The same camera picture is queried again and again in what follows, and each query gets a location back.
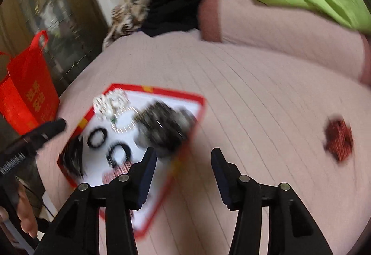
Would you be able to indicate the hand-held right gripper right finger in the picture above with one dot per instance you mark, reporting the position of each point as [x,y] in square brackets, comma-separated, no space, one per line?
[224,182]

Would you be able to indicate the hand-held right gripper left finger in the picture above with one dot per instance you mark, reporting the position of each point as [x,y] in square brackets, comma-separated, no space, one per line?
[146,179]

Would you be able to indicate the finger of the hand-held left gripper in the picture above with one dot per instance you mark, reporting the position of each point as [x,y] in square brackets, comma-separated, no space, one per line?
[49,130]

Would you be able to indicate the black hair claw clip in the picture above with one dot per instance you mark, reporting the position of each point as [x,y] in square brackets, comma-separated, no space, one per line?
[72,156]

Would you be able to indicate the black organza scrunchie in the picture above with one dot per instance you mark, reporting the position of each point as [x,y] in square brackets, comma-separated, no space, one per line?
[162,127]

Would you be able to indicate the white cherry-print scrunchie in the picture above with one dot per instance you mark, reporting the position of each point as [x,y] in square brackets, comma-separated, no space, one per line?
[107,104]

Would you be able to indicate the red-rimmed white tray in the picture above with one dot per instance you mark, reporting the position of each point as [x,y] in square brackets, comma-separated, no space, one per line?
[185,103]

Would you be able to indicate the person's left hand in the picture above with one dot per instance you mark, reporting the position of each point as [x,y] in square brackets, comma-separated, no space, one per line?
[27,214]

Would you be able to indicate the red shopping bag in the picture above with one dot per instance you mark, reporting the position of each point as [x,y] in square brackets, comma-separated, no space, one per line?
[29,84]

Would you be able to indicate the red polka-dot scrunchie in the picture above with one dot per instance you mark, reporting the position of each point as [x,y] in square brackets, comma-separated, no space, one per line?
[337,139]

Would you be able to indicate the leopard-print cloth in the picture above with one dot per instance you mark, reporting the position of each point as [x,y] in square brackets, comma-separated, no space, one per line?
[127,17]

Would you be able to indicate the pink pillow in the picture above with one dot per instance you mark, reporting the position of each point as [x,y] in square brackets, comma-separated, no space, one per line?
[275,29]

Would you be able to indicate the black cloth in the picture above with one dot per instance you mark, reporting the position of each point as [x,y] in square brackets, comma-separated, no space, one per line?
[174,11]

